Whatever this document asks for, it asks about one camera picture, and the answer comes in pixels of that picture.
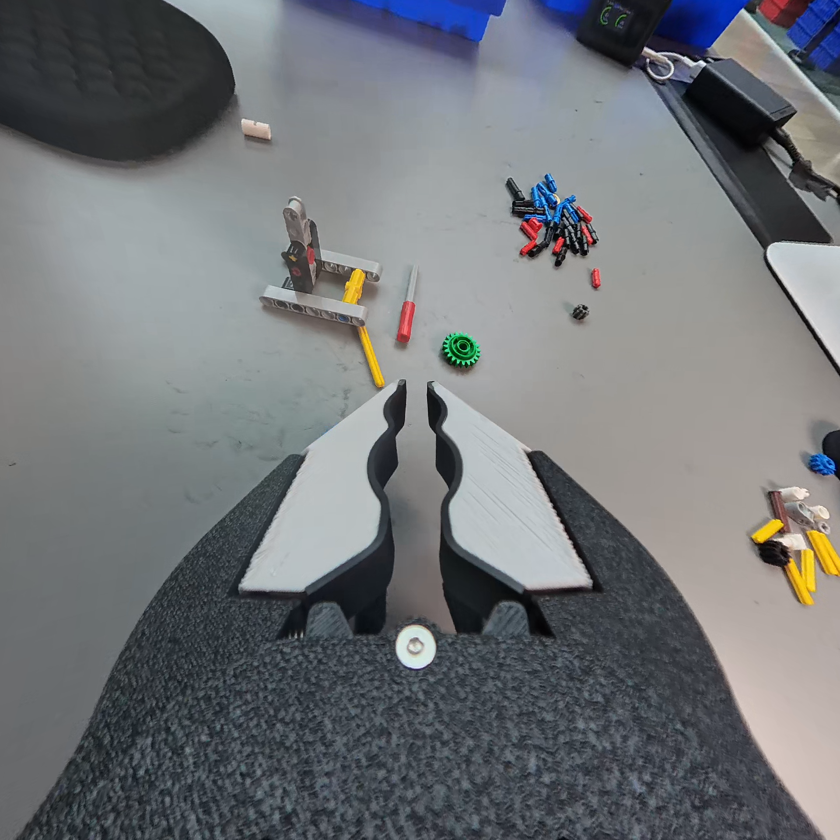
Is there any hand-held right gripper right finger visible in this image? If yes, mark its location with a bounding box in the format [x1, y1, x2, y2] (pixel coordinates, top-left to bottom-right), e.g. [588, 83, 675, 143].
[427, 381, 595, 636]

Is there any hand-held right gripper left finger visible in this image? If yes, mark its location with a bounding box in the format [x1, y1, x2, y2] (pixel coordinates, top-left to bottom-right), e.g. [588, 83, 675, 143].
[238, 379, 409, 636]

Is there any green toy gear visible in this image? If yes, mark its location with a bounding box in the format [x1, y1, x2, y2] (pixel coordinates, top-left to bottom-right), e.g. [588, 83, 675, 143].
[441, 331, 481, 369]

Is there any toy beam assembly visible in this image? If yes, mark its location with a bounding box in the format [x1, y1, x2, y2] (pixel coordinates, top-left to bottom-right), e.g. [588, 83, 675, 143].
[259, 196, 383, 328]

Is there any pile of small connector pins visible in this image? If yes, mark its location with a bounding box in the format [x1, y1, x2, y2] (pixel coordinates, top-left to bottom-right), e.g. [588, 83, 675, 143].
[505, 172, 599, 268]

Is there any black desk strip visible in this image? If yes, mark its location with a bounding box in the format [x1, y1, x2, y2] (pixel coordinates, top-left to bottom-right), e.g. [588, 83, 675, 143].
[646, 72, 834, 249]

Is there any long yellow toy axle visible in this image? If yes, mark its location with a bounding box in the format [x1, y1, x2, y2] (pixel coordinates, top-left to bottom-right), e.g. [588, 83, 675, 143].
[357, 325, 386, 389]

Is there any red and grey toy axle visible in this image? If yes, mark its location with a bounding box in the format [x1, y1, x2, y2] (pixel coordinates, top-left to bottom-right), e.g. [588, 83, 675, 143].
[395, 264, 420, 344]

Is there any white book stand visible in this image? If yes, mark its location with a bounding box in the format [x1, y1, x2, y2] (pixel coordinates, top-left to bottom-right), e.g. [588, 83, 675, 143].
[764, 241, 840, 375]

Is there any black power adapter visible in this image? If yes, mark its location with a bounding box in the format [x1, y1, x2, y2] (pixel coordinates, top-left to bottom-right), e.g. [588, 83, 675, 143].
[684, 58, 798, 147]

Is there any black device with green display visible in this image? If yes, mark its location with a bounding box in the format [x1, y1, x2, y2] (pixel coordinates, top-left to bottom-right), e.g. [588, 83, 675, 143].
[576, 0, 673, 67]

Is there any black padded cushion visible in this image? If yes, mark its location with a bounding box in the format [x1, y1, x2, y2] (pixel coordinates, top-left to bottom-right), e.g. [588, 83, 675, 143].
[0, 0, 236, 163]

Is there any large blue storage bin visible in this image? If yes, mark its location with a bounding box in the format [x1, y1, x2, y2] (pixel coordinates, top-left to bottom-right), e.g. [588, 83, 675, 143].
[285, 0, 508, 43]

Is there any stack of red and blue bins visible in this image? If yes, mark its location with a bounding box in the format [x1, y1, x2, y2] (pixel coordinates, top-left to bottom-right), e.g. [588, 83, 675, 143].
[758, 0, 840, 70]

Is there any black cable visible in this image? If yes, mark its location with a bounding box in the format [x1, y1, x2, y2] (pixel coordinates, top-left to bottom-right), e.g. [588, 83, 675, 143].
[774, 128, 840, 201]

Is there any white cable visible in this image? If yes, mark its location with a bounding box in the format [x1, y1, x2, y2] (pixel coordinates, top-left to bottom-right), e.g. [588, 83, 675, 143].
[640, 47, 706, 83]

